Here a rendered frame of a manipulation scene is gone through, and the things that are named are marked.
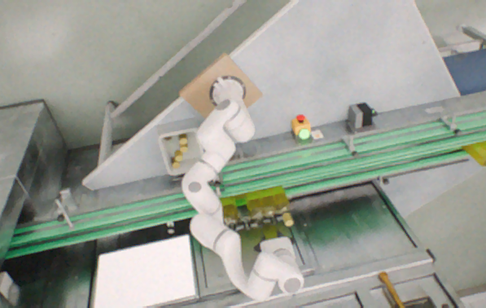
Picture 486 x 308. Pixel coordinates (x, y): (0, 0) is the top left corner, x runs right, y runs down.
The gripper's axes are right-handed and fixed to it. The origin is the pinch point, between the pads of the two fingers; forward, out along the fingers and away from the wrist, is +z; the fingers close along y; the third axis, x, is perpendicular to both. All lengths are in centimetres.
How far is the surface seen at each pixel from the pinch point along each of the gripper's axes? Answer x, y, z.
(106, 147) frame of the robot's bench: 23, -65, 83
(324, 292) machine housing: -31.4, 17.7, 4.0
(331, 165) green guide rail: 5, 38, 41
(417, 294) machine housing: -35, 51, -3
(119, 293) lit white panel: -23, -62, 22
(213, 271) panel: -23.1, -23.0, 21.7
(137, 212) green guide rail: 2, -50, 41
